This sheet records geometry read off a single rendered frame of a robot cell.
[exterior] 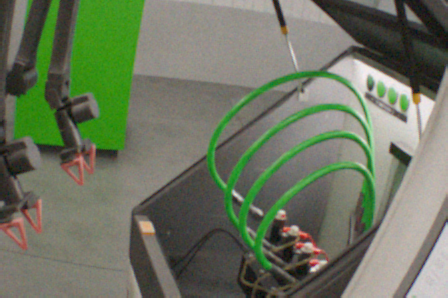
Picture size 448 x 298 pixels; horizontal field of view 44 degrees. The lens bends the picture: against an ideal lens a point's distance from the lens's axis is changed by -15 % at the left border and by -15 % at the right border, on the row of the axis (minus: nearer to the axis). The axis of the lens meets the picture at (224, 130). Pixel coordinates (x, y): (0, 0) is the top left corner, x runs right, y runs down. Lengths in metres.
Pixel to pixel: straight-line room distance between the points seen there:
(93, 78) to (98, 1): 0.59
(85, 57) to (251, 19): 3.71
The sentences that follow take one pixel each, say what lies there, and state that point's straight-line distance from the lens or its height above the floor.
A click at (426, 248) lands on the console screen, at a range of 0.90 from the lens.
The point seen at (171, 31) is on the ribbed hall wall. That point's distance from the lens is 7.73.
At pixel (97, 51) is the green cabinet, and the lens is 4.50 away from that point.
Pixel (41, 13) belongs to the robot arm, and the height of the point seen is 1.43.
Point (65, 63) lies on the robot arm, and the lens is 1.59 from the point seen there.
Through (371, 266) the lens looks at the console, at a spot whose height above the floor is 1.18.
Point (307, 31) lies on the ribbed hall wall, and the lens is 8.02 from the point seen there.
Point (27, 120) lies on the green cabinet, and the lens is 4.61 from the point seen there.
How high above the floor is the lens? 1.62
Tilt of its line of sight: 16 degrees down
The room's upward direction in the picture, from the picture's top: 9 degrees clockwise
